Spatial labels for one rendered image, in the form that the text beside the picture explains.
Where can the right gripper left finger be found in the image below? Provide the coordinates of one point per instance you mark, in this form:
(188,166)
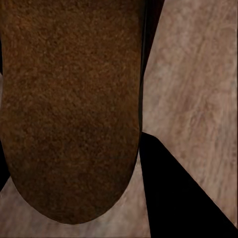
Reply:
(4,172)

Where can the sandal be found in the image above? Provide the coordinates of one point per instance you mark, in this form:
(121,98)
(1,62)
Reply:
(71,113)

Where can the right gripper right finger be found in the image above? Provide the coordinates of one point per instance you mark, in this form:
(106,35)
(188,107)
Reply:
(177,206)

